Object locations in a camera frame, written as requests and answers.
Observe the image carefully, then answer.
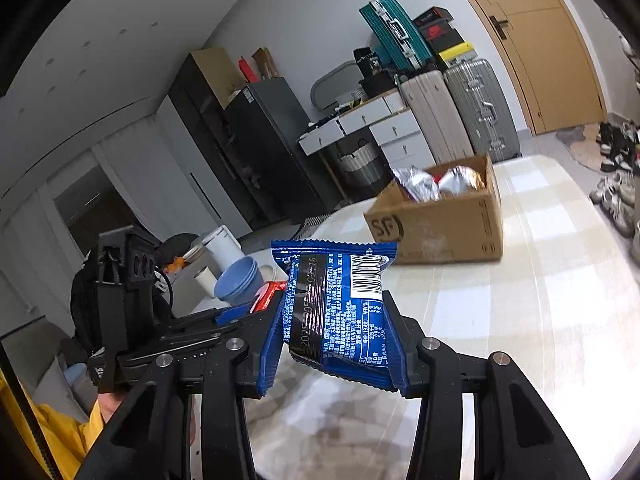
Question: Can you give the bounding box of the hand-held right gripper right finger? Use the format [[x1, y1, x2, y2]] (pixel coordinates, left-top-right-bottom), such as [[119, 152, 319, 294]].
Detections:
[[382, 302, 591, 480]]

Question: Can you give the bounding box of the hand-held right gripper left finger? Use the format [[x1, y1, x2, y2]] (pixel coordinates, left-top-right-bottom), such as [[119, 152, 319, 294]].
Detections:
[[75, 302, 293, 480]]

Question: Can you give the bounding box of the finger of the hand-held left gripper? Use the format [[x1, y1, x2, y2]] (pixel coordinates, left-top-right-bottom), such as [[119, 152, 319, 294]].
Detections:
[[149, 301, 284, 357], [172, 303, 257, 329]]

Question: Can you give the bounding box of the red cookie packet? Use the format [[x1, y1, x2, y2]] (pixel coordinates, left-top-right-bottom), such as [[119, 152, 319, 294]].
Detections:
[[249, 281, 288, 313]]

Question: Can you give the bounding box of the blue snack packet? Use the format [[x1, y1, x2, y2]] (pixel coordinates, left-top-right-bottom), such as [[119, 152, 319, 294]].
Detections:
[[270, 239, 399, 392]]

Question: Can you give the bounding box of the brown cardboard box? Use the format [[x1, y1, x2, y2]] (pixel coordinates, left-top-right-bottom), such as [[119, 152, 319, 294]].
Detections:
[[364, 155, 505, 265]]

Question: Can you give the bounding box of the silver purple snack packet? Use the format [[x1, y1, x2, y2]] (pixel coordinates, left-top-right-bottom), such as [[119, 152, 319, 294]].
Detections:
[[392, 166, 441, 202]]

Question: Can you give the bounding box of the person's left forearm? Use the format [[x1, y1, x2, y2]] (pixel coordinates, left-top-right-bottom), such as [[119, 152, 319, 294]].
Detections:
[[30, 400, 106, 480]]

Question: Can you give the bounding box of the person's left hand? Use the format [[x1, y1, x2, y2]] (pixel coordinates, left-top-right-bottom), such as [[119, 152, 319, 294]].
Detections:
[[97, 391, 123, 423]]

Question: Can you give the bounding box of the blue bowl stack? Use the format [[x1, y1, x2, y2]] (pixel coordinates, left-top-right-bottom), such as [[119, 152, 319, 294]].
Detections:
[[214, 256, 265, 306]]

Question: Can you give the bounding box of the white paper roll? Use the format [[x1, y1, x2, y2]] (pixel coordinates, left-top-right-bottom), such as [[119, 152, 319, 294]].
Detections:
[[194, 266, 221, 301]]

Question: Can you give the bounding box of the white cylindrical bin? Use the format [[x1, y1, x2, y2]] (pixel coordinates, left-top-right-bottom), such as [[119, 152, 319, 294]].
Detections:
[[200, 227, 243, 273]]

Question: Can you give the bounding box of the black refrigerator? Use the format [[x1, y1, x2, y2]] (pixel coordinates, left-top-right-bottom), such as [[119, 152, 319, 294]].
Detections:
[[222, 77, 346, 221]]

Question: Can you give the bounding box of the woven laundry basket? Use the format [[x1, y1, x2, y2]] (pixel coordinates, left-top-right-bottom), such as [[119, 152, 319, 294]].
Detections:
[[334, 140, 386, 188]]

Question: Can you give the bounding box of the dark wardrobe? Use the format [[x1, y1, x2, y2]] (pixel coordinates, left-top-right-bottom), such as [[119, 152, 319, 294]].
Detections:
[[167, 52, 266, 231]]

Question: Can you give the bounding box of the white drawer dresser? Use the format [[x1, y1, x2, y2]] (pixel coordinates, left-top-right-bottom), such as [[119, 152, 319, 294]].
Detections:
[[298, 89, 437, 176]]

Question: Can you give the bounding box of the flat brown carton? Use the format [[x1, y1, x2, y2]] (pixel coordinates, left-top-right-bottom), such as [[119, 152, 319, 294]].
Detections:
[[192, 47, 248, 108]]

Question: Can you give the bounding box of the grey oval mirror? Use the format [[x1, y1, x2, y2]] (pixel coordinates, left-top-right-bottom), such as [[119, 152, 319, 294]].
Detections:
[[310, 60, 361, 111]]

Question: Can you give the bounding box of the brown paper bag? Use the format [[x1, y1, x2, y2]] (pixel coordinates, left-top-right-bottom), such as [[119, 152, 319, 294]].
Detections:
[[251, 47, 281, 81]]

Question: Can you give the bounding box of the beige suitcase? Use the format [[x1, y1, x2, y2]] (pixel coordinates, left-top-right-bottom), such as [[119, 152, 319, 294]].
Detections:
[[397, 70, 473, 166]]

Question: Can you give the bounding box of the black storage box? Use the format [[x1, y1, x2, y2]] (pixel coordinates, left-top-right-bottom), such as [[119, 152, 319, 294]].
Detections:
[[360, 72, 398, 98]]

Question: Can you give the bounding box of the cluster of loose shoes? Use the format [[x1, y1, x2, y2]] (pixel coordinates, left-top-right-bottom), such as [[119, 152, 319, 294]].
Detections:
[[587, 120, 640, 261]]

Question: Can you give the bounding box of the silver suitcase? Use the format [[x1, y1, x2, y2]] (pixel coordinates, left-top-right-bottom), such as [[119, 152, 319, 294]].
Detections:
[[442, 58, 521, 163]]

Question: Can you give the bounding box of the grey beige door mat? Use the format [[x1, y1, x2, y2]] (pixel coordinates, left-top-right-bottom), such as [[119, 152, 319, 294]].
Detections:
[[555, 122, 636, 176]]

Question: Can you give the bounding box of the black bag with label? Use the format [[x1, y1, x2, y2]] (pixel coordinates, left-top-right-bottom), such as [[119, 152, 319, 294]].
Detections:
[[352, 47, 383, 78]]

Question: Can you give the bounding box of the teal suitcase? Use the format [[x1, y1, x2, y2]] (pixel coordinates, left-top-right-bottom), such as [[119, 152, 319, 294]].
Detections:
[[359, 0, 433, 73]]

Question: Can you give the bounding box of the red black shoebox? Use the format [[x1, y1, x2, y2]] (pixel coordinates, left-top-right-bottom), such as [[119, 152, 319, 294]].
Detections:
[[420, 19, 458, 41]]

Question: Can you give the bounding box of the wooden door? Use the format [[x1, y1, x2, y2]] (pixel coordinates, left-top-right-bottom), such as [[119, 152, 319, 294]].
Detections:
[[440, 0, 608, 136]]

